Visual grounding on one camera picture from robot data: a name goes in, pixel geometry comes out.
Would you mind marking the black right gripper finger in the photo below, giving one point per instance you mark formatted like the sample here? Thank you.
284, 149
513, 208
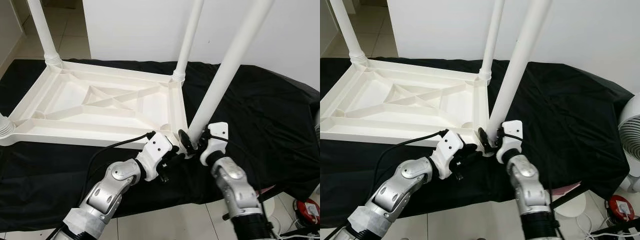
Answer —
187, 141
485, 139

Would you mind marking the white plastic ribbed table top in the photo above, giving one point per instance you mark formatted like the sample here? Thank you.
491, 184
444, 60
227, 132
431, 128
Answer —
380, 125
65, 125

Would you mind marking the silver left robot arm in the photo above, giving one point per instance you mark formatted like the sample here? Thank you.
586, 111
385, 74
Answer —
107, 190
400, 187

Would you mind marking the black table cloth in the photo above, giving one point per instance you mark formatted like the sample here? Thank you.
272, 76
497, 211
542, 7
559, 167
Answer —
270, 115
590, 115

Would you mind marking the pink flat sheet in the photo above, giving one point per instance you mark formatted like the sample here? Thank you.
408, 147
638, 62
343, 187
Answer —
567, 187
267, 189

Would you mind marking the red round device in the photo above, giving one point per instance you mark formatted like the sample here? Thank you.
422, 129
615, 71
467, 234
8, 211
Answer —
307, 211
621, 209

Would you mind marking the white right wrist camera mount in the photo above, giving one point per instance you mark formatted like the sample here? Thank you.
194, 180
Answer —
217, 135
512, 132

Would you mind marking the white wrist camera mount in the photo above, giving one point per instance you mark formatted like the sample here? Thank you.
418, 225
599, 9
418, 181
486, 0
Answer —
512, 132
447, 147
217, 135
155, 150

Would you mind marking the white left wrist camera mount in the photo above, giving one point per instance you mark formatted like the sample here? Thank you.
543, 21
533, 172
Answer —
447, 147
155, 150

